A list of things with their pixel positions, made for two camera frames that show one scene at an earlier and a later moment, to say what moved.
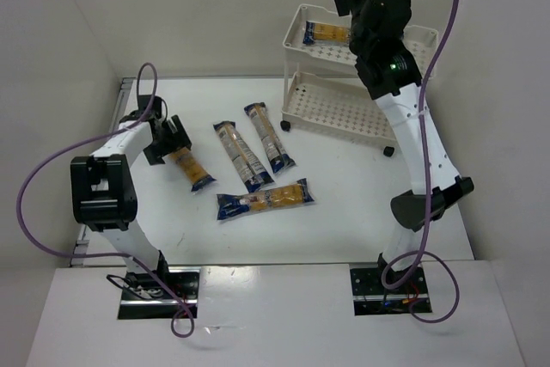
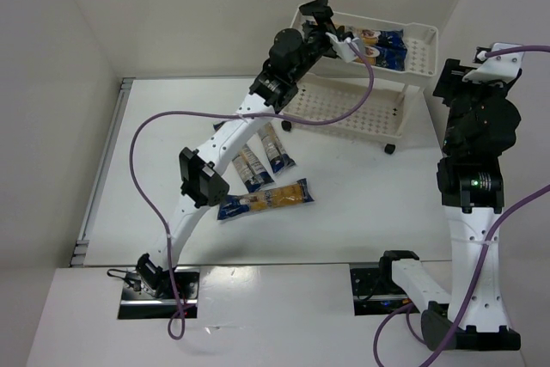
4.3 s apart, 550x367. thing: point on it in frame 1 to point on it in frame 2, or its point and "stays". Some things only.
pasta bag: [278, 157] stays
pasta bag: [250, 172] stays
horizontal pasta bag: [230, 206] stays
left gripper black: [168, 142] to [318, 20]
